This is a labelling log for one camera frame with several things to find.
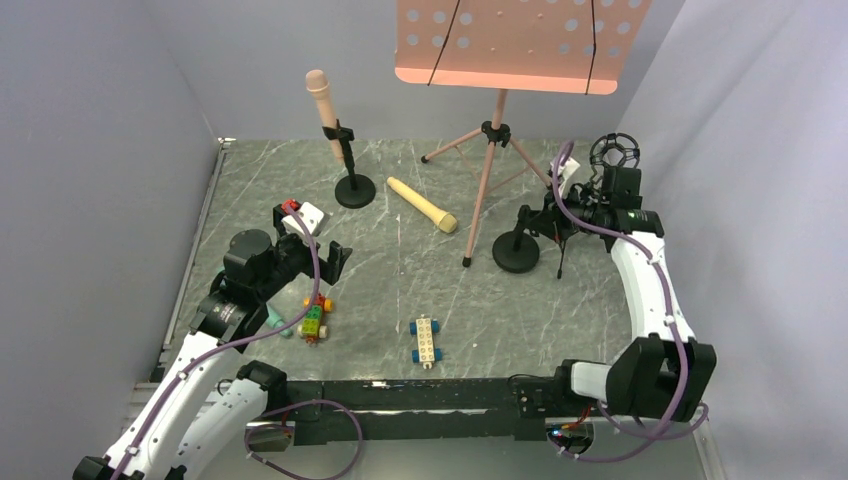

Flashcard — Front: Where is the black round-base mic stand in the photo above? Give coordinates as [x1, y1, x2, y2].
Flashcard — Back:
[322, 120, 376, 209]

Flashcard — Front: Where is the yellow toy microphone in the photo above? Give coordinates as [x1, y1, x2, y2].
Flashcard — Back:
[387, 177, 458, 234]

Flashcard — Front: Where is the pink toy microphone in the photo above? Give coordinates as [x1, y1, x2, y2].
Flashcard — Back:
[305, 69, 338, 129]

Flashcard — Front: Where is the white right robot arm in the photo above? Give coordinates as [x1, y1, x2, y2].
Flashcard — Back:
[527, 167, 717, 423]

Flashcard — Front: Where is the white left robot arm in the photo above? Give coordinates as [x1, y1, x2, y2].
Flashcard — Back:
[72, 200, 352, 479]

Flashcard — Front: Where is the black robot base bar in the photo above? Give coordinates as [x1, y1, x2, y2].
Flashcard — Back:
[250, 374, 590, 446]

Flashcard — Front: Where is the pink music stand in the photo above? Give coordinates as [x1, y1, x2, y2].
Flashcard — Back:
[395, 0, 651, 267]

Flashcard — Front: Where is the colourful toy brick car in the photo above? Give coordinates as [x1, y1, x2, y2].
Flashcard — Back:
[297, 293, 334, 347]

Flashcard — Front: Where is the mint green toy microphone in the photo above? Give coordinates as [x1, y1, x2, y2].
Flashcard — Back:
[265, 306, 293, 338]

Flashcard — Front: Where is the white blue toy brick car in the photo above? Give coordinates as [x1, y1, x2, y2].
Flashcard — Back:
[409, 316, 443, 370]

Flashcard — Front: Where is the black shock mount stand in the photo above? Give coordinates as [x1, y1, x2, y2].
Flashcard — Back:
[556, 131, 642, 280]

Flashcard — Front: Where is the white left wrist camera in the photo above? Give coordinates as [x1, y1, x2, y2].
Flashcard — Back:
[281, 201, 331, 240]

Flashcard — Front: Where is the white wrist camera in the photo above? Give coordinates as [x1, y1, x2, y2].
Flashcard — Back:
[281, 201, 331, 240]
[550, 157, 580, 197]

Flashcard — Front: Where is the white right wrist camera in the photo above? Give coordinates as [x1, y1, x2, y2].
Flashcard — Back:
[550, 157, 580, 197]

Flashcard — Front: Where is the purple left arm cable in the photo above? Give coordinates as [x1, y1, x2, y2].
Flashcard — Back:
[109, 208, 365, 480]

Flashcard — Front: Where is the aluminium frame rail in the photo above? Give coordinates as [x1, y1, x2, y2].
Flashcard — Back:
[105, 134, 221, 420]

